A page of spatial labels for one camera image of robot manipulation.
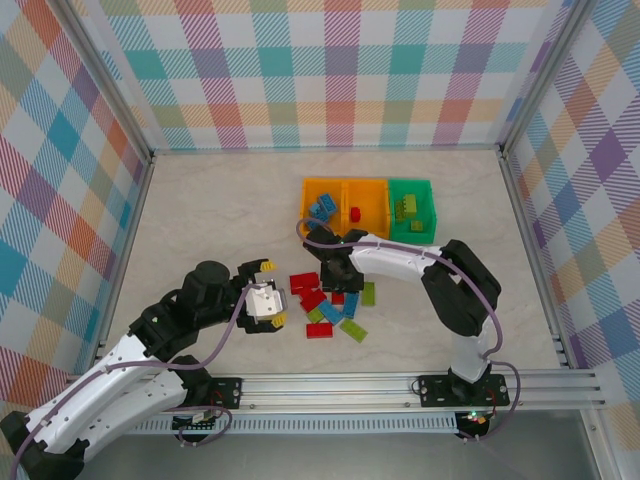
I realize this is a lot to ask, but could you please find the short purple cable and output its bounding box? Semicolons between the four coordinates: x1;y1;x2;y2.
174;407;235;449

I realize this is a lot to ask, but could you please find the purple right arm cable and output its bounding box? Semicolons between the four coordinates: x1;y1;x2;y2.
296;218;524;444

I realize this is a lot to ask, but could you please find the large green lego brick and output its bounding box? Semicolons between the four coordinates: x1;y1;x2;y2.
393;193;420;220

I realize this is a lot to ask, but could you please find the white slotted cable duct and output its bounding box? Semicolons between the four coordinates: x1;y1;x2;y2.
134;412;459;436

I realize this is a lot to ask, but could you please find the aluminium frame leg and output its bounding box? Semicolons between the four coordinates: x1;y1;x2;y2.
579;407;620;480

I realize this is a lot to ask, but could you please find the aluminium frame rail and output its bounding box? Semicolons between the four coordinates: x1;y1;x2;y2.
499;149;574;372
151;144;503;154
91;152;157;374

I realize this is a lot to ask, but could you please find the small electronics board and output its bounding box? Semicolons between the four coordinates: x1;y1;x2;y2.
457;409;492;429
172;409;215;432

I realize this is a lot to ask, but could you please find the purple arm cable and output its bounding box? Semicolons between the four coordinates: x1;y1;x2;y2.
8;284;261;480
296;218;524;444

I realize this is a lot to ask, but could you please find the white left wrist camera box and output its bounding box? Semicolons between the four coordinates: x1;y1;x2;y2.
243;281;290;322

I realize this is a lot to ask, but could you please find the wide aluminium extrusion rail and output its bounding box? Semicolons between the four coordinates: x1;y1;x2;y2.
64;370;609;412

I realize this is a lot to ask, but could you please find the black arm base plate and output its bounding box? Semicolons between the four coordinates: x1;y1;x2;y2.
205;377;245;411
416;372;511;408

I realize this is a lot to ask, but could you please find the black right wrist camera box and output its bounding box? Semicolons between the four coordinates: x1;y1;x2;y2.
304;227;344;257

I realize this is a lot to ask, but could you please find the aluminium frame post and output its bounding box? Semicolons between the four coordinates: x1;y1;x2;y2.
498;0;596;154
62;0;155;159

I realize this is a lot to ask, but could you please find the green plastic bin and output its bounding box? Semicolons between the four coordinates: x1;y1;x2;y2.
387;178;439;245

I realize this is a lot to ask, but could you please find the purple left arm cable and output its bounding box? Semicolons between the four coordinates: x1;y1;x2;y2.
8;284;261;480

